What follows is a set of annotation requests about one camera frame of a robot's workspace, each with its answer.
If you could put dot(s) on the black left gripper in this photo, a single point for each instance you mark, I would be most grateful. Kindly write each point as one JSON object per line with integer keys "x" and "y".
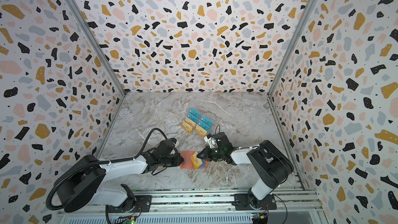
{"x": 178, "y": 162}

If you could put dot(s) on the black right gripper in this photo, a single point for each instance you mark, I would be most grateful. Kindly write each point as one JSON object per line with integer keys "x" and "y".
{"x": 210, "y": 153}

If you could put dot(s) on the orange card holder wallet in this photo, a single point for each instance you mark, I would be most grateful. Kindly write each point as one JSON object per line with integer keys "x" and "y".
{"x": 187, "y": 164}

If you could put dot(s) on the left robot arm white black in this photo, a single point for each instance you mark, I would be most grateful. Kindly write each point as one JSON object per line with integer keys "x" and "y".
{"x": 86, "y": 182}

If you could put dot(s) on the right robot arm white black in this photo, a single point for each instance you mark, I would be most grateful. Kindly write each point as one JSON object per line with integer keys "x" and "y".
{"x": 272, "y": 166}

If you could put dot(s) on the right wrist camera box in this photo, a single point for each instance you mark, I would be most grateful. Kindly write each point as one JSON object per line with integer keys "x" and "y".
{"x": 211, "y": 141}

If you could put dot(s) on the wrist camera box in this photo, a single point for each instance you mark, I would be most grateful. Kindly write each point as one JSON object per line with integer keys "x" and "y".
{"x": 211, "y": 141}
{"x": 174, "y": 141}

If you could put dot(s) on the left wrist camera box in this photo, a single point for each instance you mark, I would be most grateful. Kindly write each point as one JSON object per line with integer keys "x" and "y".
{"x": 174, "y": 141}

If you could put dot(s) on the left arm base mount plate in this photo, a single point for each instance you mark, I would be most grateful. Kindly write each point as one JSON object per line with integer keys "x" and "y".
{"x": 140, "y": 204}

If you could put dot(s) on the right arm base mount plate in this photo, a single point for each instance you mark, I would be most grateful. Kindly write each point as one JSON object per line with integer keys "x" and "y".
{"x": 247, "y": 202}

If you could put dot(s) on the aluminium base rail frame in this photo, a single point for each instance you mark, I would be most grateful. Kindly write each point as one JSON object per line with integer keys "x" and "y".
{"x": 219, "y": 206}

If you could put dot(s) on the aluminium corner post right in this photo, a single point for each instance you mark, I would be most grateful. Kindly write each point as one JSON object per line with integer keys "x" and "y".
{"x": 295, "y": 38}

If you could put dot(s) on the aluminium corner post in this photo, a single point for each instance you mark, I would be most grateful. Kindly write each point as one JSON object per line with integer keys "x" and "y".
{"x": 295, "y": 38}
{"x": 74, "y": 9}

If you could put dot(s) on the aluminium corner post left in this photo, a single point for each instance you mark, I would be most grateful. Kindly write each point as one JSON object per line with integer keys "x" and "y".
{"x": 74, "y": 9}

